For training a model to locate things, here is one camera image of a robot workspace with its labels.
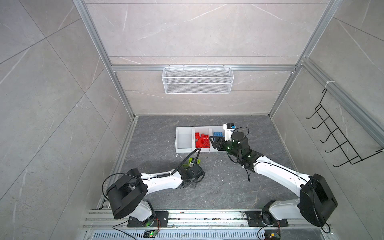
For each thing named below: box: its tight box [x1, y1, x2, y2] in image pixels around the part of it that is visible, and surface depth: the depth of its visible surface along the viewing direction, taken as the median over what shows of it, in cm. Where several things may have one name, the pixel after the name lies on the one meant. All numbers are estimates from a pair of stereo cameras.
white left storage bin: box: [175, 126, 194, 154], surface depth 104 cm
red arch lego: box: [195, 133, 211, 149], surface depth 100 cm
